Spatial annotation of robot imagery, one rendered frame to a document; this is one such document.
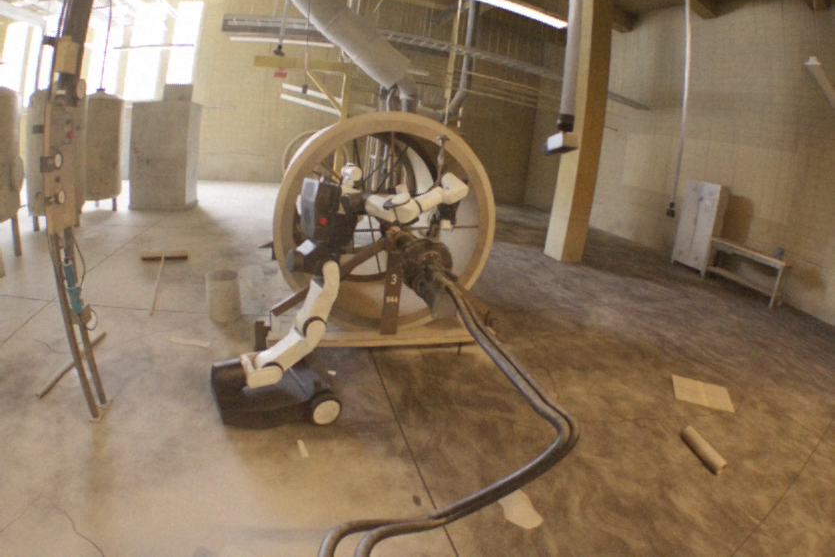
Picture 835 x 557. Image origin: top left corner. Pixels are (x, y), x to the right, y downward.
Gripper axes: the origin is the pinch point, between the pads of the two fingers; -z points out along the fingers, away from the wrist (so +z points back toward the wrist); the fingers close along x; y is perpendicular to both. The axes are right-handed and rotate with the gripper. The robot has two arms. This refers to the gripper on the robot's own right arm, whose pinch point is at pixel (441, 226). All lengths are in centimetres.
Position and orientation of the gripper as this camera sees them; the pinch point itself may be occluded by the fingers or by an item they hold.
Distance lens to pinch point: 183.4
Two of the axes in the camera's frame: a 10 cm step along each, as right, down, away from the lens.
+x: 9.5, 0.4, 3.2
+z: 2.3, -7.6, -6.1
